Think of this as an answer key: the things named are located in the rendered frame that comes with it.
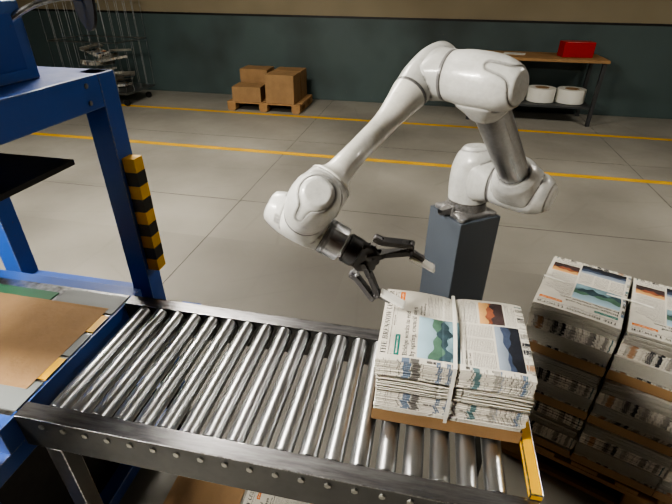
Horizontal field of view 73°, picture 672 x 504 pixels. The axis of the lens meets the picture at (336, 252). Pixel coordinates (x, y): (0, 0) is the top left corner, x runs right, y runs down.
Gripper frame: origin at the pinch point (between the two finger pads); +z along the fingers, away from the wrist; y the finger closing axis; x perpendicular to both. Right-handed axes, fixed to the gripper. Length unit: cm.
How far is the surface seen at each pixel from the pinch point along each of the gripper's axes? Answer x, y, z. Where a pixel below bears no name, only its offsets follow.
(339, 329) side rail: -19.1, 41.8, -4.3
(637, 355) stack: -35, 3, 86
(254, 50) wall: -700, 184, -254
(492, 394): 14.2, 7.0, 27.0
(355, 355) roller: -8.3, 38.4, 2.2
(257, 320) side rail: -18, 55, -30
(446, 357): 11.0, 6.5, 13.7
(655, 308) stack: -51, -9, 90
